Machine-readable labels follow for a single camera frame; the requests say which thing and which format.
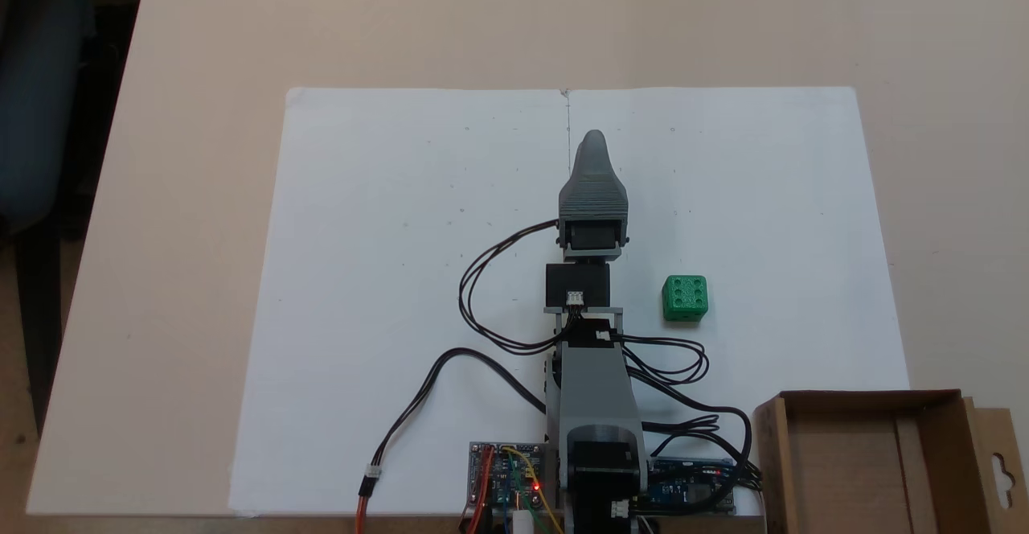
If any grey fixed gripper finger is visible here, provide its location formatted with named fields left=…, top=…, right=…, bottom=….
left=572, top=129, right=618, bottom=176

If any green die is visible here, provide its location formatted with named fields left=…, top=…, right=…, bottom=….
left=662, top=275, right=709, bottom=323

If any white paper sheet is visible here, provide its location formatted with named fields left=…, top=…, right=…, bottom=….
left=229, top=88, right=572, bottom=517
left=563, top=86, right=912, bottom=517

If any grey circuit board red LED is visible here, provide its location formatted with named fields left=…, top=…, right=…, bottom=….
left=469, top=442, right=549, bottom=512

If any brown cardboard box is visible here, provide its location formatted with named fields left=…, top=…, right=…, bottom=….
left=753, top=389, right=1029, bottom=534

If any dark blue chair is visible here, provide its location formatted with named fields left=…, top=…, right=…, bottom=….
left=0, top=0, right=97, bottom=233

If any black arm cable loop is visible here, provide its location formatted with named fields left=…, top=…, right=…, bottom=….
left=458, top=220, right=565, bottom=355

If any black and red power cable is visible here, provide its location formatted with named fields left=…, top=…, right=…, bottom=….
left=356, top=347, right=549, bottom=534

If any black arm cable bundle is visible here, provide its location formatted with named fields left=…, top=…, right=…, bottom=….
left=617, top=333, right=762, bottom=493

